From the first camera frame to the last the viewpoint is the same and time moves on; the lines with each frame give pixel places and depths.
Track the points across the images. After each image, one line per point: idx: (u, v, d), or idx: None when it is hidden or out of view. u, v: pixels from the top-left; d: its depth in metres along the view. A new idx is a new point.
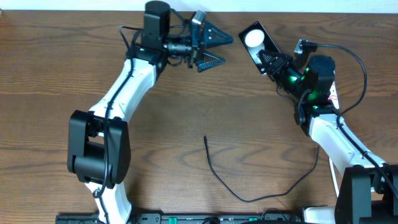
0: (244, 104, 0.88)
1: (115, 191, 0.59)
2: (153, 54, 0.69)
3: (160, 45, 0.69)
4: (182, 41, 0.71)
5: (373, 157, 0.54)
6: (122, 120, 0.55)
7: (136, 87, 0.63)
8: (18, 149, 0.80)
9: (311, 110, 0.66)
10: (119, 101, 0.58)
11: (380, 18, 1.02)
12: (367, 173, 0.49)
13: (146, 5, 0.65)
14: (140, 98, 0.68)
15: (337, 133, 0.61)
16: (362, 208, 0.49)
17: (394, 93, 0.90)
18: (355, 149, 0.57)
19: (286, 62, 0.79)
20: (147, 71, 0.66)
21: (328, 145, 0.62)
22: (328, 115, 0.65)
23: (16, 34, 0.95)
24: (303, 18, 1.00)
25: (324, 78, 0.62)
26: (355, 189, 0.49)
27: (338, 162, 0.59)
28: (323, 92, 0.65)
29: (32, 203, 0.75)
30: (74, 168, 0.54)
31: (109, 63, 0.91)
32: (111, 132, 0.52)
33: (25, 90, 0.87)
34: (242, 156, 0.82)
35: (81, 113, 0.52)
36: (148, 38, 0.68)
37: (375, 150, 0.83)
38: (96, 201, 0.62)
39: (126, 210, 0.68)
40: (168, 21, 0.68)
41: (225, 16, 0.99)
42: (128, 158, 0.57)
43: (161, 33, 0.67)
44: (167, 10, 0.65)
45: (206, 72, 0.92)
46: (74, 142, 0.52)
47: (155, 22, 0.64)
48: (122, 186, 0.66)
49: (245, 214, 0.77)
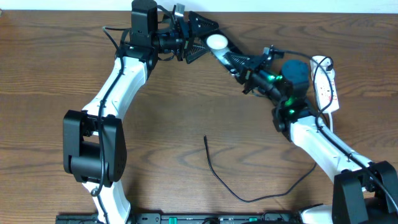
0: (244, 104, 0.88)
1: (113, 190, 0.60)
2: (143, 52, 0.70)
3: (148, 42, 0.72)
4: (171, 35, 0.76)
5: (358, 157, 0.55)
6: (115, 117, 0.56)
7: (128, 84, 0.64)
8: (20, 149, 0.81)
9: (288, 116, 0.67)
10: (112, 99, 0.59)
11: (380, 18, 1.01)
12: (355, 178, 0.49)
13: (132, 4, 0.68)
14: (134, 95, 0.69)
15: (318, 137, 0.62)
16: (358, 212, 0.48)
17: (395, 93, 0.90)
18: (340, 152, 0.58)
19: (261, 63, 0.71)
20: (137, 68, 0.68)
21: (311, 149, 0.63)
22: (306, 119, 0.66)
23: (17, 35, 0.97)
24: (303, 18, 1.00)
25: (299, 86, 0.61)
26: (348, 194, 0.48)
27: (324, 165, 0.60)
28: (298, 98, 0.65)
29: (32, 203, 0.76)
30: (71, 169, 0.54)
31: (109, 64, 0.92)
32: (106, 130, 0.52)
33: (27, 91, 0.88)
34: (242, 157, 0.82)
35: (74, 113, 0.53)
36: (138, 35, 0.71)
37: (375, 150, 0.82)
38: (95, 201, 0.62)
39: (126, 210, 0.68)
40: (155, 18, 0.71)
41: (224, 16, 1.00)
42: (124, 155, 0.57)
43: (150, 30, 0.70)
44: (153, 7, 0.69)
45: (206, 73, 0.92)
46: (69, 142, 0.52)
47: (143, 20, 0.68)
48: (121, 186, 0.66)
49: (245, 214, 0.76)
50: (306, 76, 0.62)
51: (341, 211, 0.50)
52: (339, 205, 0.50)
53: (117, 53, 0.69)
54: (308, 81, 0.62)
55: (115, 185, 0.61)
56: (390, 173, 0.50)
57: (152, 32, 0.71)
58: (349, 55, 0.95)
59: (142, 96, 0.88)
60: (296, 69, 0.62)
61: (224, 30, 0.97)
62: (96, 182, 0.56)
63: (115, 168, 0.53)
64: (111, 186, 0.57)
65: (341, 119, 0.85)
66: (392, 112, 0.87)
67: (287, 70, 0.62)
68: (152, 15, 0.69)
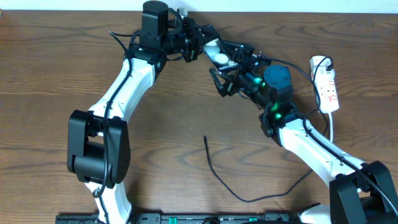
0: (244, 104, 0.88)
1: (114, 190, 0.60)
2: (152, 54, 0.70)
3: (158, 45, 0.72)
4: (180, 37, 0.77)
5: (351, 158, 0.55)
6: (121, 119, 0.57)
7: (134, 87, 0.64)
8: (20, 149, 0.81)
9: (273, 120, 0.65)
10: (119, 101, 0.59)
11: (380, 18, 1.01)
12: (350, 183, 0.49)
13: (144, 6, 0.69)
14: (140, 96, 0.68)
15: (308, 140, 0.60)
16: (356, 216, 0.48)
17: (394, 93, 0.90)
18: (330, 155, 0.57)
19: (249, 65, 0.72)
20: (145, 71, 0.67)
21: (302, 153, 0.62)
22: (293, 122, 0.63)
23: (17, 35, 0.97)
24: (302, 18, 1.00)
25: (282, 91, 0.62)
26: (346, 199, 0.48)
27: (317, 168, 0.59)
28: (283, 101, 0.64)
29: (32, 203, 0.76)
30: (74, 168, 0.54)
31: (109, 64, 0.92)
32: (111, 132, 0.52)
33: (27, 90, 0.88)
34: (242, 157, 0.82)
35: (79, 114, 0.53)
36: (148, 38, 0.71)
37: (375, 150, 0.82)
38: (96, 201, 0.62)
39: (126, 210, 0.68)
40: (165, 21, 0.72)
41: (224, 16, 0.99)
42: (128, 157, 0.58)
43: (160, 33, 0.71)
44: (165, 10, 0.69)
45: (206, 73, 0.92)
46: (73, 141, 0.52)
47: (154, 22, 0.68)
48: (122, 186, 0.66)
49: (245, 214, 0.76)
50: (288, 80, 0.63)
51: (341, 216, 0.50)
52: (337, 210, 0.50)
53: (126, 54, 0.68)
54: (291, 86, 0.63)
55: (117, 186, 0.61)
56: (383, 173, 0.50)
57: (161, 34, 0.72)
58: (349, 55, 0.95)
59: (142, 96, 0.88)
60: (278, 74, 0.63)
61: (224, 30, 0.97)
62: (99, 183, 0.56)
63: (118, 170, 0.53)
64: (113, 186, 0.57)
65: (341, 119, 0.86)
66: (392, 112, 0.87)
67: (269, 76, 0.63)
68: (163, 17, 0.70)
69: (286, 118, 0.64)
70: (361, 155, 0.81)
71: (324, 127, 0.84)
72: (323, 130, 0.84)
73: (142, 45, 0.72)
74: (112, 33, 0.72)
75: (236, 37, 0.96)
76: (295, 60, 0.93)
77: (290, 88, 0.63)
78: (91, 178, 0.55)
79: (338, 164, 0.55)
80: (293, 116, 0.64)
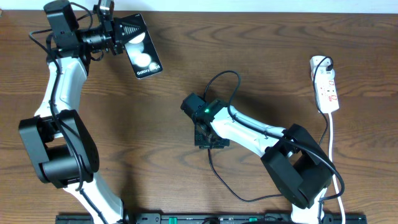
0: (243, 104, 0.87)
1: (97, 186, 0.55)
2: (74, 50, 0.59)
3: (76, 41, 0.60)
4: (95, 32, 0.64)
5: (273, 129, 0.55)
6: (69, 110, 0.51)
7: (68, 82, 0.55)
8: (19, 149, 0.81)
9: (205, 116, 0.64)
10: (59, 96, 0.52)
11: (382, 17, 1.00)
12: (276, 152, 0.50)
13: (45, 5, 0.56)
14: (81, 89, 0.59)
15: (237, 126, 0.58)
16: (295, 178, 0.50)
17: (395, 93, 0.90)
18: (254, 131, 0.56)
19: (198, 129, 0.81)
20: (73, 65, 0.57)
21: (236, 139, 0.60)
22: (221, 112, 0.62)
23: (15, 34, 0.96)
24: (303, 18, 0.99)
25: (188, 100, 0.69)
26: (278, 168, 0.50)
27: (249, 147, 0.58)
28: (201, 105, 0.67)
29: (32, 203, 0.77)
30: (45, 177, 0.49)
31: (107, 64, 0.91)
32: (64, 124, 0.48)
33: (25, 90, 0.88)
34: (242, 156, 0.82)
35: (27, 121, 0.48)
36: (63, 37, 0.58)
37: (374, 150, 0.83)
38: (85, 203, 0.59)
39: (117, 203, 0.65)
40: (74, 16, 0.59)
41: (222, 16, 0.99)
42: (94, 145, 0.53)
43: (73, 28, 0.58)
44: (68, 4, 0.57)
45: (206, 71, 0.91)
46: (33, 150, 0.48)
47: (62, 20, 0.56)
48: (104, 180, 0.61)
49: (245, 214, 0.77)
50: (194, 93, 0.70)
51: (282, 183, 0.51)
52: (277, 179, 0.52)
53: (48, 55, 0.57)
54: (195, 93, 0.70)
55: (99, 181, 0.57)
56: (301, 132, 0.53)
57: (76, 30, 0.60)
58: (349, 55, 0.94)
59: (141, 96, 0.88)
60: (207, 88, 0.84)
61: (223, 30, 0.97)
62: (78, 183, 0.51)
63: (89, 158, 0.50)
64: (92, 180, 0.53)
65: (341, 119, 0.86)
66: (392, 112, 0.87)
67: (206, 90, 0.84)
68: (71, 13, 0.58)
69: (212, 112, 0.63)
70: (360, 155, 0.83)
71: (324, 127, 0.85)
72: (323, 131, 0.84)
73: (57, 44, 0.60)
74: (31, 35, 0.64)
75: (236, 37, 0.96)
76: (295, 61, 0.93)
77: (193, 95, 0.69)
78: (67, 180, 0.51)
79: (263, 138, 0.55)
80: (219, 103, 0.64)
